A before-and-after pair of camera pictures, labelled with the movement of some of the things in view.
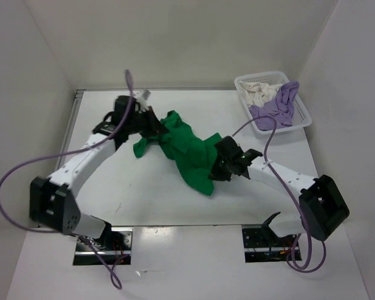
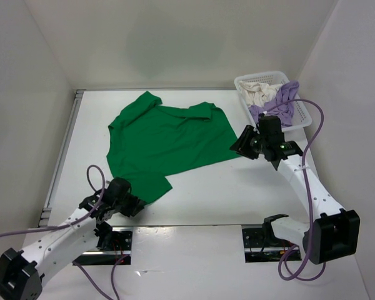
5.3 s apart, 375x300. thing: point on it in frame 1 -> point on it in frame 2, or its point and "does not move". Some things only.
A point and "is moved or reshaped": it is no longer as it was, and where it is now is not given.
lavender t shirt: [279, 108] does not move
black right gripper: [216, 174] -> [240, 145]
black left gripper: [155, 127] -> [133, 208]
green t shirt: [194, 155] is moved or reshaped
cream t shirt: [257, 94] does not move
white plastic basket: [301, 117] does not move
